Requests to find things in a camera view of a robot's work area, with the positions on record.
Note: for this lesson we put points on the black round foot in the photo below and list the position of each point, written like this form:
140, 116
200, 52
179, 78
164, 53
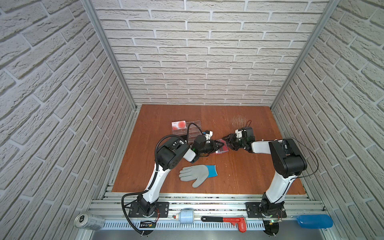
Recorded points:
271, 228

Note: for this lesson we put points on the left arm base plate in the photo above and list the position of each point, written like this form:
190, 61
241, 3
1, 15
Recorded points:
159, 209

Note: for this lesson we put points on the red black pipe wrench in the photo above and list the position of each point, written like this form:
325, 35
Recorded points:
239, 222

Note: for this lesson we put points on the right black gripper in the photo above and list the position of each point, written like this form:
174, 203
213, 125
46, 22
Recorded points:
231, 137

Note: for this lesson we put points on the silver drink can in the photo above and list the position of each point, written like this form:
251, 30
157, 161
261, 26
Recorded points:
89, 221

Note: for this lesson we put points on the aluminium rail frame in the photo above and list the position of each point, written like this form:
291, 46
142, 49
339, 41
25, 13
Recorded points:
217, 205

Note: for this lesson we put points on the red leather card holder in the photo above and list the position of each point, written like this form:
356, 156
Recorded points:
223, 147

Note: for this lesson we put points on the grey blue work glove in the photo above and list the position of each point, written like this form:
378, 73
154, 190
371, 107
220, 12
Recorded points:
198, 174

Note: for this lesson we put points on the red white card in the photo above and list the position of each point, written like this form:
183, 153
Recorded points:
179, 125

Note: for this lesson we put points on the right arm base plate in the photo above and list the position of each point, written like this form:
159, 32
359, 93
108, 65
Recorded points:
263, 210

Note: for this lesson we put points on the blue plastic bottle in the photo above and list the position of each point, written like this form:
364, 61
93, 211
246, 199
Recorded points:
315, 221

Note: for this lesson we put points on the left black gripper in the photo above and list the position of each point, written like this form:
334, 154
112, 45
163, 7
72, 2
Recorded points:
215, 146

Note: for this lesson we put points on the white plastic bottle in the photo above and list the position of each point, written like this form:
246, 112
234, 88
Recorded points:
185, 216

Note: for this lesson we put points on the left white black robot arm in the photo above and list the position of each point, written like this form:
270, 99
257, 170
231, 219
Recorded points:
169, 151

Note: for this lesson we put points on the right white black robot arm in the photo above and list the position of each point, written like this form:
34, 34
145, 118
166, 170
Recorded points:
288, 161

